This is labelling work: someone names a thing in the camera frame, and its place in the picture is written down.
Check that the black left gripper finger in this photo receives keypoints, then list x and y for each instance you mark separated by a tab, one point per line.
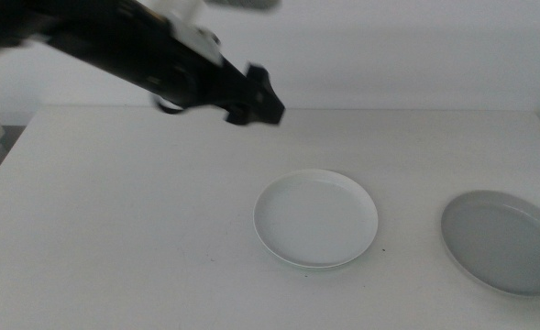
272	96
267	116

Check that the white shallow bowl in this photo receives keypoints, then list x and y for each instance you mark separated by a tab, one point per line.
315	217

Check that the grey shallow bowl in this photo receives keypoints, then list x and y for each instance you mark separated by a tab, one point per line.
503	243

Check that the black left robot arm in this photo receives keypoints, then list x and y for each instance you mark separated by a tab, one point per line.
91	36

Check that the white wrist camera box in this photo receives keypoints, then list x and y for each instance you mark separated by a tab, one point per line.
196	39

